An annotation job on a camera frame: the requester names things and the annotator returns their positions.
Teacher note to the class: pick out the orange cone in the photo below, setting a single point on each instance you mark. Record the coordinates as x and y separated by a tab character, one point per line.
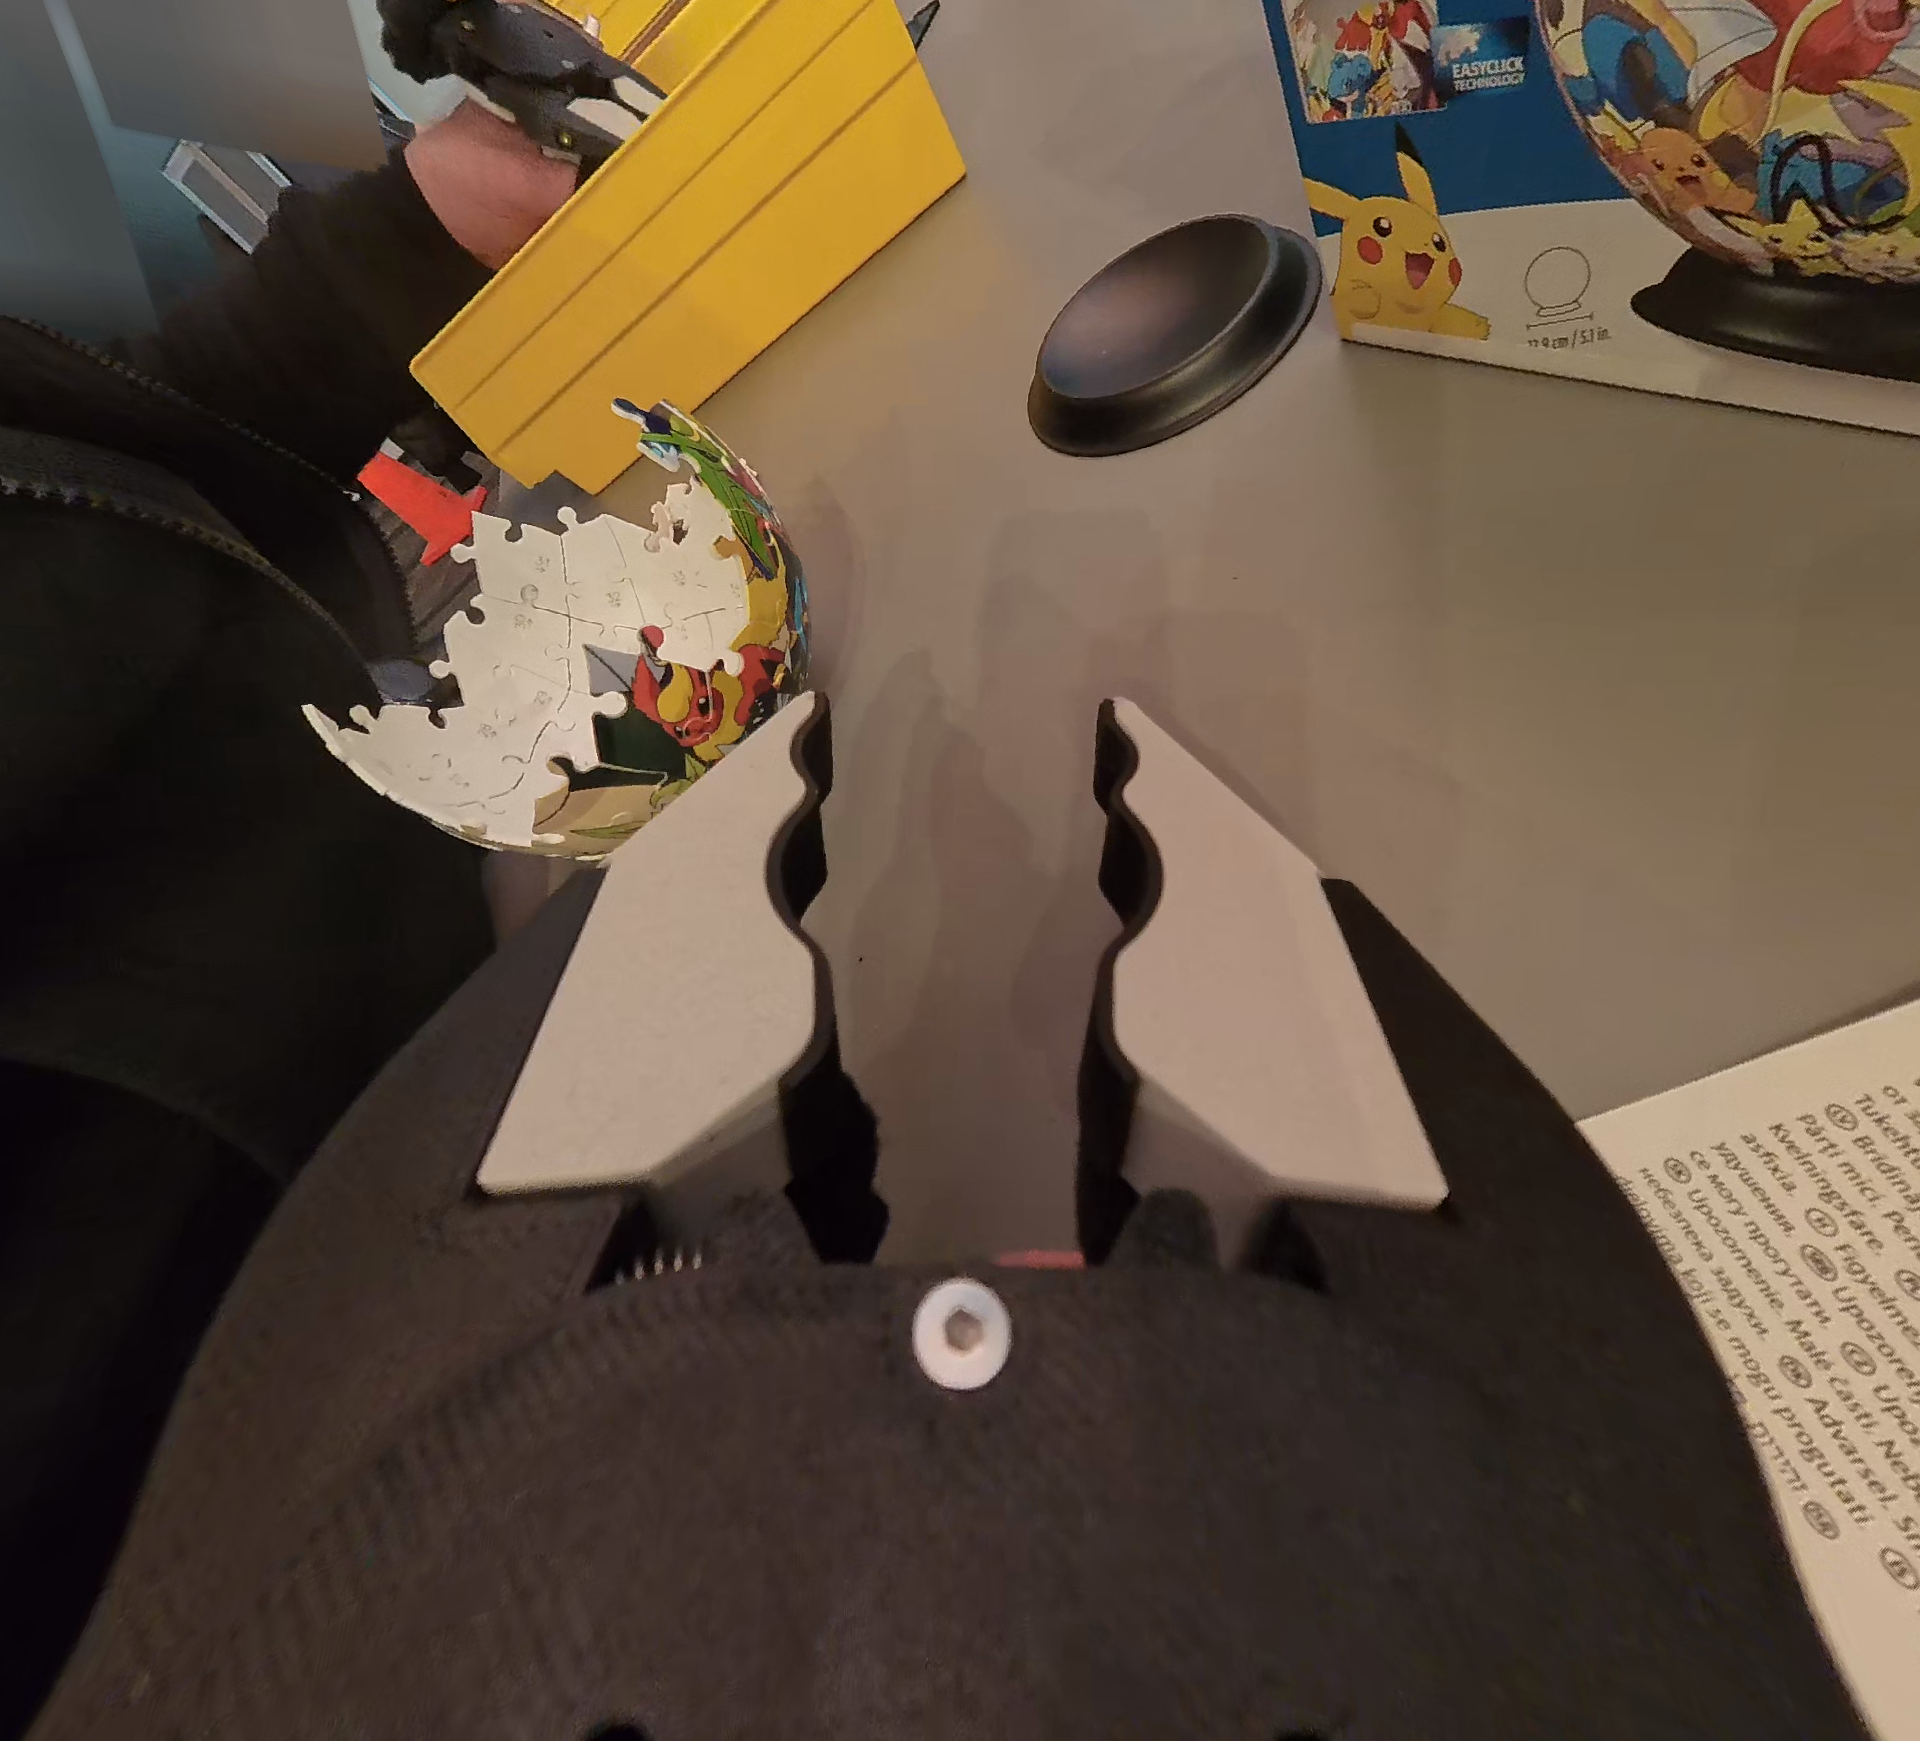
420	503

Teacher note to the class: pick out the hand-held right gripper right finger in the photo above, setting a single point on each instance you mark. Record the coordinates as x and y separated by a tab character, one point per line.
1268	1036

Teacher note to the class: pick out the person's left forearm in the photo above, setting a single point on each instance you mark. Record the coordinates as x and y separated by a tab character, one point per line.
318	287

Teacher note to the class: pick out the white instruction leaflet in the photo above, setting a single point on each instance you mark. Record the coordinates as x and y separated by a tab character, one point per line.
1785	1323

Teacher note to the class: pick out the yellow plastic bin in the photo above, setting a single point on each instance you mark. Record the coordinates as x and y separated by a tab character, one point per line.
720	211

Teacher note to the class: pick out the partly built puzzle ball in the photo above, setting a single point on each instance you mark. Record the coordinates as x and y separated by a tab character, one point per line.
571	631

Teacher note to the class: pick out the black round ball stand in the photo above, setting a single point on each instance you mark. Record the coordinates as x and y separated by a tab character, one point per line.
1180	329

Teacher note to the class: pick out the person's black clothing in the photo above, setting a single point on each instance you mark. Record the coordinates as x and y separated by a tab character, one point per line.
150	868

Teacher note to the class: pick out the person's left hand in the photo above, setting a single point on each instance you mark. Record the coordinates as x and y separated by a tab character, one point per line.
478	190

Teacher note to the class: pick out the colourful puzzle box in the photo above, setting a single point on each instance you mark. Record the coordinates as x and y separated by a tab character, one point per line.
1502	119

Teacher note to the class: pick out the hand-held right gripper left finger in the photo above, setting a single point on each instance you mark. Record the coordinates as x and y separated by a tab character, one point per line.
660	1020

